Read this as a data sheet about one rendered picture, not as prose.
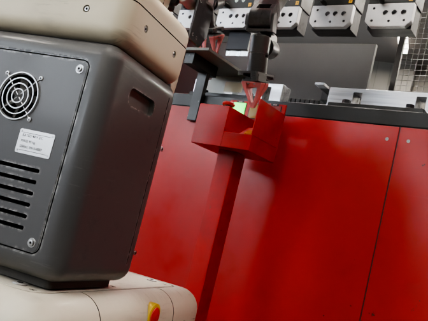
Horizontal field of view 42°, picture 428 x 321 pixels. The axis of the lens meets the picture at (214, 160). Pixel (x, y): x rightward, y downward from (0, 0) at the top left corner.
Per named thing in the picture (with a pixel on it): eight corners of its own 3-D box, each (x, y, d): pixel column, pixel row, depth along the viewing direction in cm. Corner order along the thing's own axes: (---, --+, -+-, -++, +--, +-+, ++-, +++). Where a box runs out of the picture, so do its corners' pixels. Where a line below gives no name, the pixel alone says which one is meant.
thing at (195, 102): (171, 111, 190) (186, 51, 193) (195, 123, 202) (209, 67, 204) (179, 113, 188) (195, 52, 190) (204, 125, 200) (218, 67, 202)
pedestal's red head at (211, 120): (190, 141, 165) (204, 83, 167) (218, 154, 178) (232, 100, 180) (248, 150, 154) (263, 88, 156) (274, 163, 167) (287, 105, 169)
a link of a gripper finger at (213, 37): (210, 54, 203) (207, 28, 200) (226, 55, 199) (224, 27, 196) (199, 57, 198) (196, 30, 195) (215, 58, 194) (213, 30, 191)
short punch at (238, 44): (223, 54, 216) (229, 31, 217) (227, 56, 217) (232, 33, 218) (246, 55, 210) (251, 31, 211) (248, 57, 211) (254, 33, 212)
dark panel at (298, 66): (152, 120, 298) (172, 41, 303) (155, 120, 300) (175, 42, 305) (354, 144, 233) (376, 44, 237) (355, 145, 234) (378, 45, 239)
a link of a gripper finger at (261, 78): (266, 109, 162) (270, 76, 161) (254, 107, 156) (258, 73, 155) (246, 107, 166) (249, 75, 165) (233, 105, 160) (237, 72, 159)
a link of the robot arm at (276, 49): (245, 11, 160) (274, 11, 157) (258, 19, 171) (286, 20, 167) (241, 53, 161) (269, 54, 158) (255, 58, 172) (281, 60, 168)
